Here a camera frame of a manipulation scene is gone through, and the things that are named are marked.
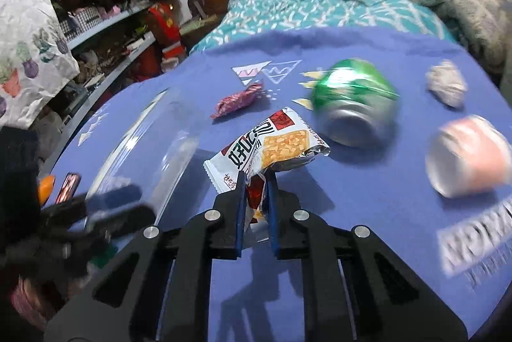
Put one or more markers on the crumpled white paper ball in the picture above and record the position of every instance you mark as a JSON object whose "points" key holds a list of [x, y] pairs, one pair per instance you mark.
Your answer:
{"points": [[446, 84]]}

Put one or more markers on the white printed tote bag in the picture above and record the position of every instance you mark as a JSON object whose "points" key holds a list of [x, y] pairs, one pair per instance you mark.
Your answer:
{"points": [[32, 45]]}

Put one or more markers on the smartphone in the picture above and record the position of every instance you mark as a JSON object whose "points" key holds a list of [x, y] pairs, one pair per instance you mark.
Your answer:
{"points": [[68, 188]]}

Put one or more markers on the folded grey patterned blanket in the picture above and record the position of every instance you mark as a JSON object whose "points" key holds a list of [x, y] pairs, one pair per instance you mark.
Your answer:
{"points": [[468, 1]]}

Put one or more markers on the small white jar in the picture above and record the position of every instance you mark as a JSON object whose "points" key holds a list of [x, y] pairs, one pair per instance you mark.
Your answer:
{"points": [[170, 65]]}

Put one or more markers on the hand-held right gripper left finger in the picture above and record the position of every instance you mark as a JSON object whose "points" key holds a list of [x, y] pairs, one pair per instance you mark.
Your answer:
{"points": [[241, 214]]}

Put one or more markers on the clear plastic bottle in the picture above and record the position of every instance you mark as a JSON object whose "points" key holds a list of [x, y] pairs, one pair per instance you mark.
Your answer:
{"points": [[152, 142]]}

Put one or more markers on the houndstooth box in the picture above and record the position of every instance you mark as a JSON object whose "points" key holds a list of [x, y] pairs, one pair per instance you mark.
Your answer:
{"points": [[82, 21]]}

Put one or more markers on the person's left forearm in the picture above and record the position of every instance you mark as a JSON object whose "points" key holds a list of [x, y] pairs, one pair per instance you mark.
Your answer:
{"points": [[32, 302]]}

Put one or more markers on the green drink can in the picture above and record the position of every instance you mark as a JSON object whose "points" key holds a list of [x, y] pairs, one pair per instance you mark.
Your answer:
{"points": [[352, 98]]}

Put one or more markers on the red bag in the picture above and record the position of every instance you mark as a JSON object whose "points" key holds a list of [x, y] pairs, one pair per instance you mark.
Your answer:
{"points": [[164, 29]]}

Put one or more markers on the bed with teal quilt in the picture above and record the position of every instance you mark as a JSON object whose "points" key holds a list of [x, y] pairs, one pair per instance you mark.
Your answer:
{"points": [[320, 1]]}

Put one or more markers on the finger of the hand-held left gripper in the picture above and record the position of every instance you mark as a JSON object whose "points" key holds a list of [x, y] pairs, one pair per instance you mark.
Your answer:
{"points": [[124, 224], [116, 198]]}

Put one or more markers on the grey metal shelf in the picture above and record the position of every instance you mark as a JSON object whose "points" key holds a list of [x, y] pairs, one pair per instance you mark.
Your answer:
{"points": [[116, 19]]}

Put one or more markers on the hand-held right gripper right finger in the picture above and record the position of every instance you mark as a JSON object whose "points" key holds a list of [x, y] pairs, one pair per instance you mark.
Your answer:
{"points": [[273, 214]]}

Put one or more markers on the pink paper cup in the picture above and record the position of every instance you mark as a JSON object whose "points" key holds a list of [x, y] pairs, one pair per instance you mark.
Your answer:
{"points": [[472, 162]]}

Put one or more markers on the orange object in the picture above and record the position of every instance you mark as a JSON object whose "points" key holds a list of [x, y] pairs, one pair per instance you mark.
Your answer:
{"points": [[46, 190]]}

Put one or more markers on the purple candy wrapper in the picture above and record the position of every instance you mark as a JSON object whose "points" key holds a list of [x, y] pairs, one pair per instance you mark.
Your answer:
{"points": [[236, 102]]}

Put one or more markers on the white cereal bar packet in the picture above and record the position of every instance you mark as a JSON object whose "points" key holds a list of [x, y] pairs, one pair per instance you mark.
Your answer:
{"points": [[272, 144]]}

